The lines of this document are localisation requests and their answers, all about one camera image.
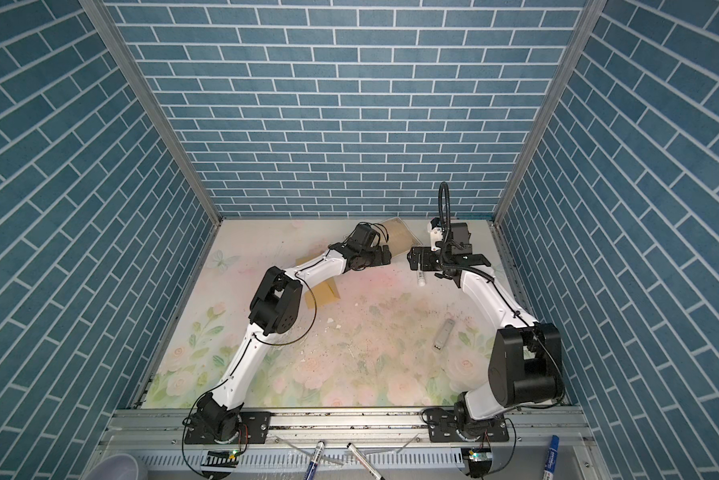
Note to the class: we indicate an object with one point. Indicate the yellow envelope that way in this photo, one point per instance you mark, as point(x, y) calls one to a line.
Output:
point(323, 291)

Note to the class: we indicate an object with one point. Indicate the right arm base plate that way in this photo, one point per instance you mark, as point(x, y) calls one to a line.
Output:
point(449, 426)

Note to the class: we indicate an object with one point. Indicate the aluminium rail frame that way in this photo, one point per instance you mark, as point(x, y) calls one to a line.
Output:
point(393, 439)

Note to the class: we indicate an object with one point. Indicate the blue marker right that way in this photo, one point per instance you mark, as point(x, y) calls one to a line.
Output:
point(551, 460)

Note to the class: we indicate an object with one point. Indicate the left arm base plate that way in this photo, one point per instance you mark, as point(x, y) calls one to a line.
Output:
point(251, 427)

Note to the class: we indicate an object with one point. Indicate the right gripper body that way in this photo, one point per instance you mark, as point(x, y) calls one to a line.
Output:
point(432, 260)

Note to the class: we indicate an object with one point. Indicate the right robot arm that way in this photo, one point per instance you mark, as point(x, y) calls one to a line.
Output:
point(526, 364)

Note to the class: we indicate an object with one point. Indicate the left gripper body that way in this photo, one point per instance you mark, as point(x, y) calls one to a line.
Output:
point(372, 256)

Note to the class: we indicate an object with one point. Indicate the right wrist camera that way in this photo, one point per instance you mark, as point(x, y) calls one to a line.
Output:
point(436, 234)

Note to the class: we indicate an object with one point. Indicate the blue marker pen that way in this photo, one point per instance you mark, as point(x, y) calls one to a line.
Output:
point(314, 461)

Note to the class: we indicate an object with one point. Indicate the black white marker pen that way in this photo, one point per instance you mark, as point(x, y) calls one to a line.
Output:
point(361, 459)

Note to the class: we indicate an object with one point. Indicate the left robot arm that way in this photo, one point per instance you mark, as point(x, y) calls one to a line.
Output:
point(215, 417)

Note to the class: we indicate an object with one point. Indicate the white bowl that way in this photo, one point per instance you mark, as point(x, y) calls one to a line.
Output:
point(118, 467)

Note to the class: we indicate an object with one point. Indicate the beige letter paper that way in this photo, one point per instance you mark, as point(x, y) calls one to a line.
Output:
point(400, 238)

